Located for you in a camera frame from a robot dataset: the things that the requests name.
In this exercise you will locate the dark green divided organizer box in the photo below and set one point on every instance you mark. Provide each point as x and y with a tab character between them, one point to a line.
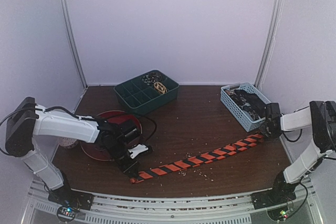
139	98

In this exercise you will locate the black white rolled tie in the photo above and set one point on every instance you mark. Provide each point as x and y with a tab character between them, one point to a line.
151	78

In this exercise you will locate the tan patterned rolled tie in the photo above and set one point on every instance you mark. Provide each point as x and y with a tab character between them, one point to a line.
160	88

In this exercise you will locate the aluminium frame post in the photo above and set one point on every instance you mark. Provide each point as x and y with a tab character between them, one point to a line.
72	43
270	41

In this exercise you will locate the left aluminium frame post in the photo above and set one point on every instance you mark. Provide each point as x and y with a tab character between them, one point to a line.
72	43

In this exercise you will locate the plain black tie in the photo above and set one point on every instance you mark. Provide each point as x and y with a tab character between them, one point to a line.
256	103

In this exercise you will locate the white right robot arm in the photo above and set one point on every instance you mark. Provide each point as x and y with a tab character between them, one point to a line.
316	124

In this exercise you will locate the orange navy striped tie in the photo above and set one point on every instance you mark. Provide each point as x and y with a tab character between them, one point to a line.
201	159

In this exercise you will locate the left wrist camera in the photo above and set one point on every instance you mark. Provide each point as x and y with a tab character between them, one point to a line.
139	150

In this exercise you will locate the light blue perforated basket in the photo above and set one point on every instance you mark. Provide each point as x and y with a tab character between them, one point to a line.
241	116

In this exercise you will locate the red round tray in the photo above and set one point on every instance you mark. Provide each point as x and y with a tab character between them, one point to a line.
119	132

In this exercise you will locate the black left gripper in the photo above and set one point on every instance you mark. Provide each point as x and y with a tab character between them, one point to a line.
126	169

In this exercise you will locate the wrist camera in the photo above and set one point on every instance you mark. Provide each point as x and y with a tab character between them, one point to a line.
272	111
139	150

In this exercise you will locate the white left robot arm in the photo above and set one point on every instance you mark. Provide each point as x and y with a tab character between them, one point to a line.
30	120

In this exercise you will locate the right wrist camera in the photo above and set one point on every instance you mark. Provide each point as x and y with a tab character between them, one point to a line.
272	111

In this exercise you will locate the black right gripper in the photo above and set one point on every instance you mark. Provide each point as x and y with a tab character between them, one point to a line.
269	128

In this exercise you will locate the right aluminium frame post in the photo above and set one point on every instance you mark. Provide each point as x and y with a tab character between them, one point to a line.
270	41

